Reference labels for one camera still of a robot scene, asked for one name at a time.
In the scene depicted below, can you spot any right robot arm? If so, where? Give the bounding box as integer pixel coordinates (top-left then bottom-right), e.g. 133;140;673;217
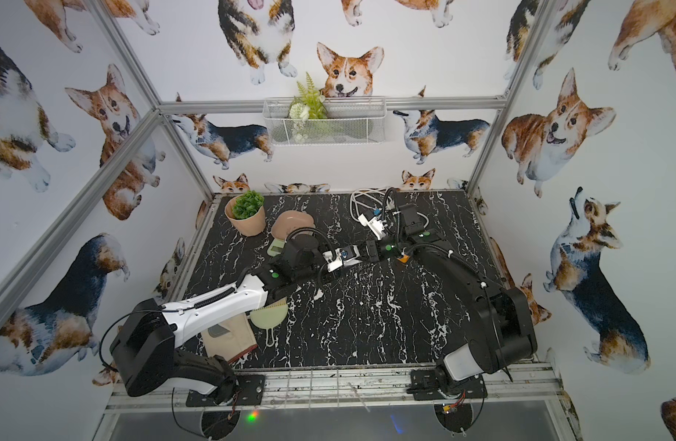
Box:
396;204;537;383

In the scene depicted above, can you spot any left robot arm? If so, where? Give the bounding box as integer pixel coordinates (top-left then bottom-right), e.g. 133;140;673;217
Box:
110;233;381;404

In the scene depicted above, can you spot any terracotta pot with plant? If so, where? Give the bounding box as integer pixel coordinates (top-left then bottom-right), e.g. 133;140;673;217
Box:
224;190;266;237

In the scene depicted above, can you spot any artificial fern with flower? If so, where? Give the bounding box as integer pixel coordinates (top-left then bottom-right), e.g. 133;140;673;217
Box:
288;73;330;143

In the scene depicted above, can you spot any white power strip cord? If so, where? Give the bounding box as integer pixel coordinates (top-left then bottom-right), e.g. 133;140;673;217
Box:
349;187;431;228

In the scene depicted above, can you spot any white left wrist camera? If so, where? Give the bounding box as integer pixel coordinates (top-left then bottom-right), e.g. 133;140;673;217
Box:
323;245;362;273

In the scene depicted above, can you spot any aluminium frame post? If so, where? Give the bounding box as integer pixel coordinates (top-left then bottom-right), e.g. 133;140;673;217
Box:
467;1;557;200

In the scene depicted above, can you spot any white wire wall basket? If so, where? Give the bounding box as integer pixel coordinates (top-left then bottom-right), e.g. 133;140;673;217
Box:
263;97;387;146

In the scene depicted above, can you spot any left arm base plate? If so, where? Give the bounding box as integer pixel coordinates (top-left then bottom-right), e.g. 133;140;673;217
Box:
186;374;266;408

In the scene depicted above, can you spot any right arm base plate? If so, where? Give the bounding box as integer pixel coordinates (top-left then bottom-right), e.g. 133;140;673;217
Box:
406;367;488;401

